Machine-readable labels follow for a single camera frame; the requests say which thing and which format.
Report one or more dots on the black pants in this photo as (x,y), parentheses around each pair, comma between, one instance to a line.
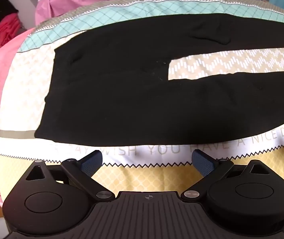
(107,92)

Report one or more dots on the patterned quilt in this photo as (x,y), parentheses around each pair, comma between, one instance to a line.
(144,179)

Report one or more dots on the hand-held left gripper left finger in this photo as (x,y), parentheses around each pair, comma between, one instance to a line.
(92,163)

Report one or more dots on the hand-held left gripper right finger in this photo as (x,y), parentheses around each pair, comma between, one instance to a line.
(203,165)

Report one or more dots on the red clothes pile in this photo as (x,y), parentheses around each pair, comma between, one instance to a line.
(6,31)

